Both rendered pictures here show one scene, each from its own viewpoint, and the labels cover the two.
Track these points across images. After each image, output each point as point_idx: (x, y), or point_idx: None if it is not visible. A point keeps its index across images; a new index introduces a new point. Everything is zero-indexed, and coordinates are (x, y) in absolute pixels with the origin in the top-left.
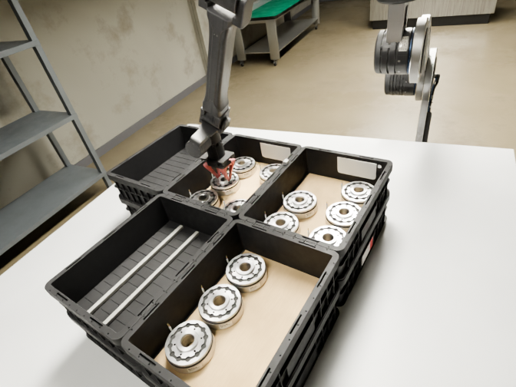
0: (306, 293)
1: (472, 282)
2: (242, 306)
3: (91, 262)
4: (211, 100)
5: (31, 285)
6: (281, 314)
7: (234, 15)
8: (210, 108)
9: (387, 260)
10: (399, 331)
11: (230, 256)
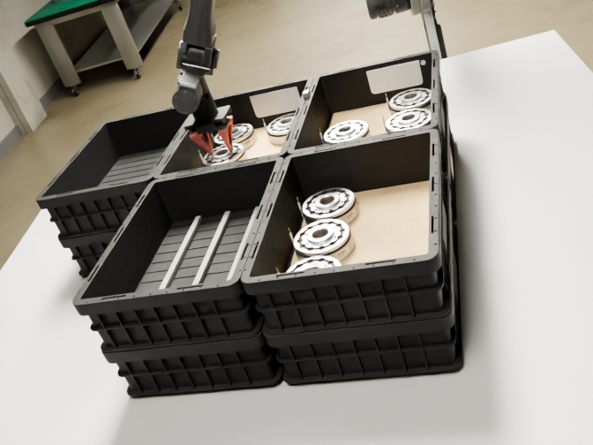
0: (416, 197)
1: (580, 147)
2: None
3: (111, 275)
4: (198, 21)
5: None
6: (400, 222)
7: None
8: (196, 36)
9: (478, 169)
10: (530, 213)
11: (297, 206)
